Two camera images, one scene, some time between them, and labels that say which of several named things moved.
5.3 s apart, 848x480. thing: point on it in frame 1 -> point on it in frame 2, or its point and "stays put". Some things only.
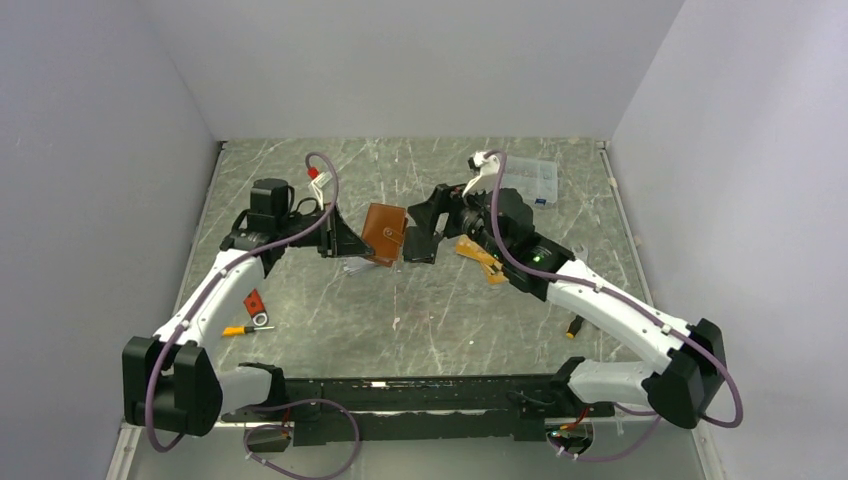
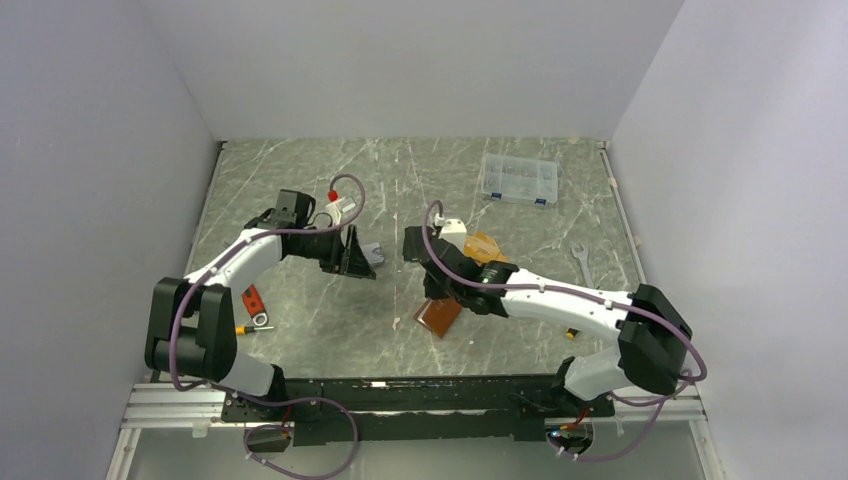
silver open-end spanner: [580, 252] stays put
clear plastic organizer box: [536, 179] stays put
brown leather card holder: [384, 231] -> [438, 314]
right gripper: [450, 200] -> [430, 289]
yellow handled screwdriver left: [242, 330] stays put
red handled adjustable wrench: [255, 307] stays put
